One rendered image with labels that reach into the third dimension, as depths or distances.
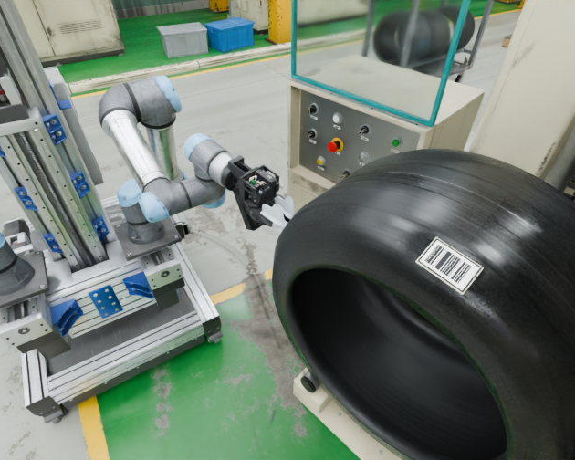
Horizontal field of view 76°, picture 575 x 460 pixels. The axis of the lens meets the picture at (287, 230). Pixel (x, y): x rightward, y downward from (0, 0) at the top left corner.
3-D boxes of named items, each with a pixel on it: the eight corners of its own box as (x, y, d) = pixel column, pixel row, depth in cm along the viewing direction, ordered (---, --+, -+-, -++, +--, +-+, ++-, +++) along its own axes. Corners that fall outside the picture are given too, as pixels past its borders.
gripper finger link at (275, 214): (290, 221, 73) (258, 196, 77) (287, 240, 78) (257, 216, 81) (301, 214, 75) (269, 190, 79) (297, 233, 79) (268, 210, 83)
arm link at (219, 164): (210, 184, 89) (235, 171, 93) (222, 193, 87) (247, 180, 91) (207, 159, 83) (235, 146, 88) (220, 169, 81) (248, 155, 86)
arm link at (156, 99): (147, 194, 152) (117, 74, 108) (182, 182, 159) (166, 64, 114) (159, 215, 147) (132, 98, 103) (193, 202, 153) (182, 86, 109)
